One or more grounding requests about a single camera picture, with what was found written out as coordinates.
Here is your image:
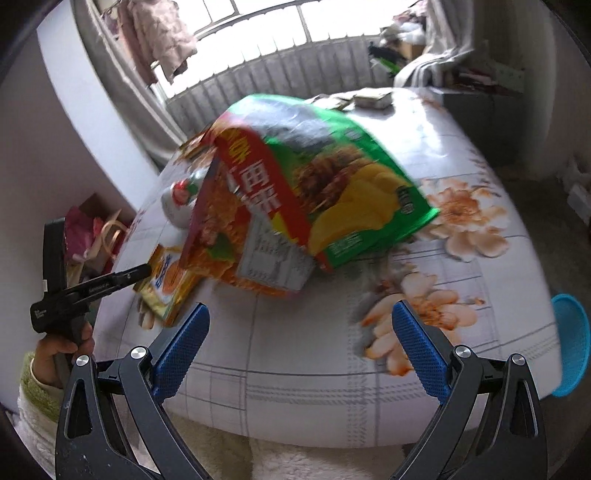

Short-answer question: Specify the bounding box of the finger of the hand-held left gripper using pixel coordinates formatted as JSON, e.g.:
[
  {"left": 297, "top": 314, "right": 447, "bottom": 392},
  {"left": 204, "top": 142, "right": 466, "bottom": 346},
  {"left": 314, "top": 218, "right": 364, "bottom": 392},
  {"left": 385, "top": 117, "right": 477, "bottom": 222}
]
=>
[{"left": 69, "top": 264, "right": 153, "bottom": 302}]

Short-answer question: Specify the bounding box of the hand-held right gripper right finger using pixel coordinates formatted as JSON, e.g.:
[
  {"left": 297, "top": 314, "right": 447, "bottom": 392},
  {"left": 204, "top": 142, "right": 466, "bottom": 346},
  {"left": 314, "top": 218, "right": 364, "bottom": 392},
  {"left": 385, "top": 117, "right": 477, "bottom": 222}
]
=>
[{"left": 392, "top": 300, "right": 548, "bottom": 480}]

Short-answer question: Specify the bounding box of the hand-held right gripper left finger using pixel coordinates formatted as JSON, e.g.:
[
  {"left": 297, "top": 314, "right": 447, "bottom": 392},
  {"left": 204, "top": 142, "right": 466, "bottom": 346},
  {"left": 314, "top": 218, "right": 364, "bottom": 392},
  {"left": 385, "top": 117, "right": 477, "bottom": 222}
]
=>
[{"left": 55, "top": 302, "right": 213, "bottom": 480}]

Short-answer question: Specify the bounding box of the yellow snack box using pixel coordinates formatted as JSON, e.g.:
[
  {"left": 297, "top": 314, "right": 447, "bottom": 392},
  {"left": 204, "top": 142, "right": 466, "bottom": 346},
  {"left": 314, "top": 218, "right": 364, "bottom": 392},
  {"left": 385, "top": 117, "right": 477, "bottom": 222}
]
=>
[{"left": 133, "top": 244, "right": 201, "bottom": 326}]

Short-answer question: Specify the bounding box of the orange snack bag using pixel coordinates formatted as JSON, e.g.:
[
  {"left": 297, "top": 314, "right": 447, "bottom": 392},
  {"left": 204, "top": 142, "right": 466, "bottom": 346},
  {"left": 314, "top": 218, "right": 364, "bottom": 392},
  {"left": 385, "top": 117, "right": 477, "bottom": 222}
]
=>
[{"left": 179, "top": 157, "right": 317, "bottom": 301}]

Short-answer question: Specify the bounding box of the white drink can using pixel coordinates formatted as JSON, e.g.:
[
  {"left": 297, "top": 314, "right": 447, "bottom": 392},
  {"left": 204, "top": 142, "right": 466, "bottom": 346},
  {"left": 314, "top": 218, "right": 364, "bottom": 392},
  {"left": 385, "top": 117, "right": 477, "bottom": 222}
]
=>
[{"left": 161, "top": 166, "right": 213, "bottom": 227}]

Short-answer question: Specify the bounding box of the blue mesh basket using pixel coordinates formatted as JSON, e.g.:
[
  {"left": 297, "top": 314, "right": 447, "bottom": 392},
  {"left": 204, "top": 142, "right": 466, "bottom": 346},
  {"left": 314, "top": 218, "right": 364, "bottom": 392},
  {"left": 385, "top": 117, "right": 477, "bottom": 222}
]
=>
[{"left": 549, "top": 293, "right": 591, "bottom": 398}]

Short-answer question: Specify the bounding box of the green potato chip bag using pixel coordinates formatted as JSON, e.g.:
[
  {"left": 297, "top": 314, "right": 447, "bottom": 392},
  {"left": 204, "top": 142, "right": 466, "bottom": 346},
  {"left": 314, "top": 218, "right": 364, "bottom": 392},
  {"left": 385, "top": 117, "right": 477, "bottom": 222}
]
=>
[{"left": 203, "top": 93, "right": 441, "bottom": 275}]

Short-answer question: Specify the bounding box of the person's left forearm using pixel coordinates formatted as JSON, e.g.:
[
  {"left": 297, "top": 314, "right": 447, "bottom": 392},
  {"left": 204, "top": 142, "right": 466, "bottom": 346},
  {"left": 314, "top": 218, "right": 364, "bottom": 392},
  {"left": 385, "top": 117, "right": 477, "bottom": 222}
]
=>
[{"left": 17, "top": 353, "right": 63, "bottom": 467}]

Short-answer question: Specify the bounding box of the person's left hand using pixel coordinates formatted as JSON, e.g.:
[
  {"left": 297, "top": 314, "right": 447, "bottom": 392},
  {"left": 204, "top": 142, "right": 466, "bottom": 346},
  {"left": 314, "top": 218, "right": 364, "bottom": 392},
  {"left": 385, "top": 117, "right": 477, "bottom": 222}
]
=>
[{"left": 30, "top": 324, "right": 95, "bottom": 388}]

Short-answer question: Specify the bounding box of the pink gift bag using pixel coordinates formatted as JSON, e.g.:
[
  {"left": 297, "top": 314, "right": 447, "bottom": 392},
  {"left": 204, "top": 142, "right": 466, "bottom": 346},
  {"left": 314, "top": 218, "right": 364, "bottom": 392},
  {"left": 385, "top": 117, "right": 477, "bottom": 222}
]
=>
[{"left": 65, "top": 205, "right": 107, "bottom": 264}]

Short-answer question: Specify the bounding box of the floral tablecloth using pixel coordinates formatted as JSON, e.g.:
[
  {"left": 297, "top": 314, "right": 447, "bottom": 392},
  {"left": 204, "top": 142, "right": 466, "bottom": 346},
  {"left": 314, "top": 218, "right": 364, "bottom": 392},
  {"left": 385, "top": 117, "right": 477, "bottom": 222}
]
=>
[{"left": 95, "top": 85, "right": 555, "bottom": 448}]

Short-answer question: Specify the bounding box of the cream fleece clothing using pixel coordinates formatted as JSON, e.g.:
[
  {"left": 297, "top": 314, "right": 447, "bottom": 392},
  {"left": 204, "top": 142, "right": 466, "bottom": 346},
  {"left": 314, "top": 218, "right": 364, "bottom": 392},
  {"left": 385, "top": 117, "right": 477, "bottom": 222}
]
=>
[{"left": 175, "top": 413, "right": 416, "bottom": 480}]

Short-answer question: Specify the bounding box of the grey cabinet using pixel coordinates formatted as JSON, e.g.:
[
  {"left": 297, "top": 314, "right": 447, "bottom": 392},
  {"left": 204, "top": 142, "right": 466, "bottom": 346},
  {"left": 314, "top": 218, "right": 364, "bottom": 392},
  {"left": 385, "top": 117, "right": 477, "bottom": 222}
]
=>
[{"left": 434, "top": 85, "right": 522, "bottom": 167}]

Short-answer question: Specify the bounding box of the pink hanging jacket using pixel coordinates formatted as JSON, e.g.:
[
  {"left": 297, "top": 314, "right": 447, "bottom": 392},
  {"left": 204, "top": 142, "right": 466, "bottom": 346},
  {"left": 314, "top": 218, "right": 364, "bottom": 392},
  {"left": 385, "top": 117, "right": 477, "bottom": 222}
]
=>
[{"left": 117, "top": 0, "right": 199, "bottom": 86}]

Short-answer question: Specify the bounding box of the small cream box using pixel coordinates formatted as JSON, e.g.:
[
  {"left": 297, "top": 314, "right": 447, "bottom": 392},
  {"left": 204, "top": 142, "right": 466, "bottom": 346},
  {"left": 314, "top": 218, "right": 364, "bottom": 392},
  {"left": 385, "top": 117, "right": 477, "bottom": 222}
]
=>
[{"left": 353, "top": 90, "right": 393, "bottom": 109}]

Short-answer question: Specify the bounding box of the metal window railing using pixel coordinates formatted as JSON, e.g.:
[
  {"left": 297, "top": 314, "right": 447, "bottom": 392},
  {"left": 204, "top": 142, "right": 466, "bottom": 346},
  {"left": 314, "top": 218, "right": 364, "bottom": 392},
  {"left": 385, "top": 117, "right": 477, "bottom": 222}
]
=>
[{"left": 166, "top": 28, "right": 402, "bottom": 139}]

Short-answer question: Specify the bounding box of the black and green gadget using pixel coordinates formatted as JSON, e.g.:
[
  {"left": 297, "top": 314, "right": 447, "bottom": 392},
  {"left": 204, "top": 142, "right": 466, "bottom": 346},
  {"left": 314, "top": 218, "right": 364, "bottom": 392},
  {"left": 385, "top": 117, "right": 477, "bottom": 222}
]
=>
[{"left": 368, "top": 41, "right": 402, "bottom": 77}]

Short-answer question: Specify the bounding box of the cardboard box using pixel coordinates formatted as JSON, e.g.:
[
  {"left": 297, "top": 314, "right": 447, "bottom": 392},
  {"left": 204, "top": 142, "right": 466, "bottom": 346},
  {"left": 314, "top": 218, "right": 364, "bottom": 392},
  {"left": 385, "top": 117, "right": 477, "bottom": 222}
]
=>
[{"left": 399, "top": 39, "right": 428, "bottom": 61}]

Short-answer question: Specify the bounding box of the cream curtain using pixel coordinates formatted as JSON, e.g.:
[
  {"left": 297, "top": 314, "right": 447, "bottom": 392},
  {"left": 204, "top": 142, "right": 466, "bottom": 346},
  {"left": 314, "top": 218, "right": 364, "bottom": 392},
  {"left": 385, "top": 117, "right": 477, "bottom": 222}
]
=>
[{"left": 392, "top": 0, "right": 481, "bottom": 88}]

